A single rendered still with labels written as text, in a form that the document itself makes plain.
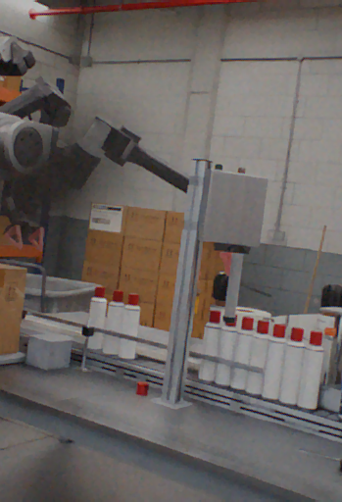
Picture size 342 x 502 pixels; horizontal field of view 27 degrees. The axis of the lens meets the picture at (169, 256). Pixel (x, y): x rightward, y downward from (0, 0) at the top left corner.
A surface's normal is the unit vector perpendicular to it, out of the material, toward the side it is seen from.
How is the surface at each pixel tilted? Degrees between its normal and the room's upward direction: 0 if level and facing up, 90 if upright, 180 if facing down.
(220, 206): 90
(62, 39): 90
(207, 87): 90
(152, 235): 91
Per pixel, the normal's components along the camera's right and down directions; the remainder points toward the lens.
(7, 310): 0.83, 0.13
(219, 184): 0.34, 0.09
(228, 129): -0.55, -0.03
